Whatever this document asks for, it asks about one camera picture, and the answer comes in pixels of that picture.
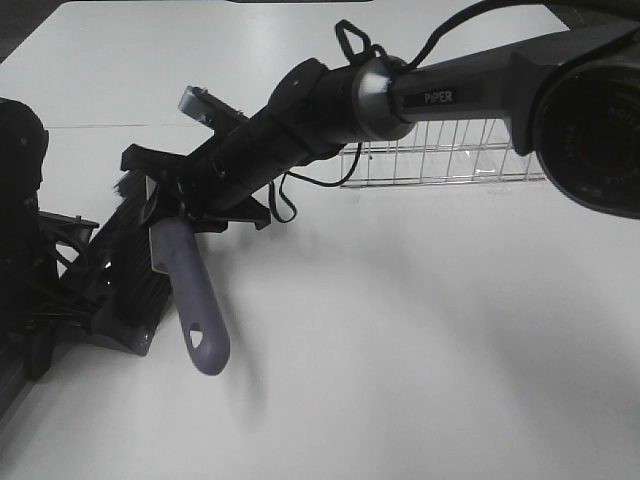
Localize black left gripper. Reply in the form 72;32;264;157
1;209;100;380

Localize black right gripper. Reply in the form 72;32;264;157
120;109;310;233

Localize purple plastic dustpan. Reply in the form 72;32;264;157
54;199;174;357

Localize purple hand brush black bristles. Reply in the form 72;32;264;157
116;171;230;375

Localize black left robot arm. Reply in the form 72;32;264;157
1;99;98;380

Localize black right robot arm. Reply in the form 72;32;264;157
121;21;639;231

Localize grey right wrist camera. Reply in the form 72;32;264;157
178;86;248;134

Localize chrome wire dish rack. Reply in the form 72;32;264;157
345;119;545;188

